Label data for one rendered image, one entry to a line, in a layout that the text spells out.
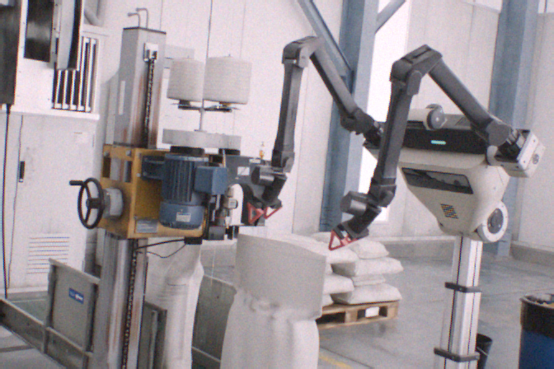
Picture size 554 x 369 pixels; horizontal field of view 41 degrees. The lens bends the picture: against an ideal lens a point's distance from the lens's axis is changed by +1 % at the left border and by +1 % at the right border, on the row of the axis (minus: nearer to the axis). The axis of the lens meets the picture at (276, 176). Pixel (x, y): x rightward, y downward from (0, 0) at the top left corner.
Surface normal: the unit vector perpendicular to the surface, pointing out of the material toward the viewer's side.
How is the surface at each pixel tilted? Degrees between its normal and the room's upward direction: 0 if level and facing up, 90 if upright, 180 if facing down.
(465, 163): 40
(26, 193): 90
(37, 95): 90
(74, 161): 90
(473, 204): 130
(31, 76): 90
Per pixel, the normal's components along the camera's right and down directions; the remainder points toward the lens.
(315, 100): 0.65, 0.11
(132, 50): -0.76, -0.04
